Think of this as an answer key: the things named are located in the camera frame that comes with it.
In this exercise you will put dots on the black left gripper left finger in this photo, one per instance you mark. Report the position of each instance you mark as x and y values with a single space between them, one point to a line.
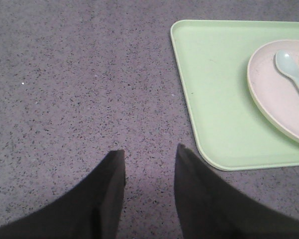
91 210

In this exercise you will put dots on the light blue plastic spoon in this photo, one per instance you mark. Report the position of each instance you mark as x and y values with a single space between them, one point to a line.
287 66

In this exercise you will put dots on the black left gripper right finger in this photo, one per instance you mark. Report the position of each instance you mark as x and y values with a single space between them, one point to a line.
210 208

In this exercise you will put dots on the light green plastic tray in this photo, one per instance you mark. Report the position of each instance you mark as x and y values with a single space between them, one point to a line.
230 131

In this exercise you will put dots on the beige round plate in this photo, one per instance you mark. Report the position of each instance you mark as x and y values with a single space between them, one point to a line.
275 94

